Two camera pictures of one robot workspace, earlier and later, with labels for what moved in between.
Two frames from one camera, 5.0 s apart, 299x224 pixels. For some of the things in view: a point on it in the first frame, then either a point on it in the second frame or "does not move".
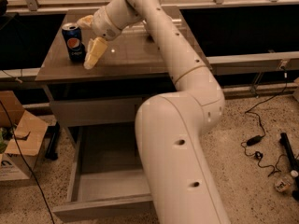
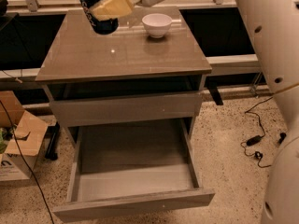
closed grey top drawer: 95,111 does not move
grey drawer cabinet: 96,86 does not move
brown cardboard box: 25,139 does not move
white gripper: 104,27 → 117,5
